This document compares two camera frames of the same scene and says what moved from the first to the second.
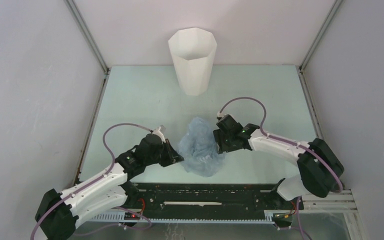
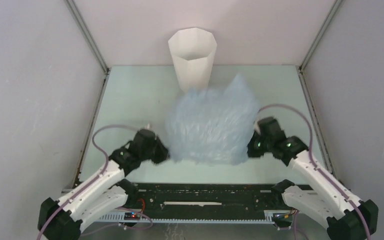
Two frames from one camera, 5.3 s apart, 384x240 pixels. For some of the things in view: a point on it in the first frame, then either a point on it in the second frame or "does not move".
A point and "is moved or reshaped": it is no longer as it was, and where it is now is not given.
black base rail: x=210 y=197 does not move
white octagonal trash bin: x=193 y=50 does not move
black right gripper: x=219 y=136 -> x=251 y=153
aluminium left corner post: x=74 y=9 does not move
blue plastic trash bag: x=198 y=148 is moved or reshaped
